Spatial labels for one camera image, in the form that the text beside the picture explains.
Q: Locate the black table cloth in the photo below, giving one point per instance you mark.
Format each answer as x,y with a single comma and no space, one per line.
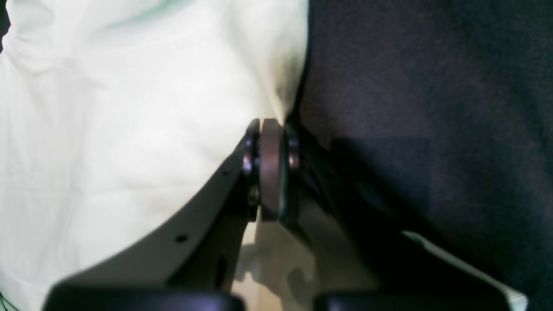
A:
446,106

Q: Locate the light green T-shirt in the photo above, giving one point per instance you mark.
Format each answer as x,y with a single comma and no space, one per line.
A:
115,112

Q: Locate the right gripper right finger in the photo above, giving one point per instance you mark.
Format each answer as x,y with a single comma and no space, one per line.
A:
364,260

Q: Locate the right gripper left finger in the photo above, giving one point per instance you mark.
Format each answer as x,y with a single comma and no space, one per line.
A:
188,263

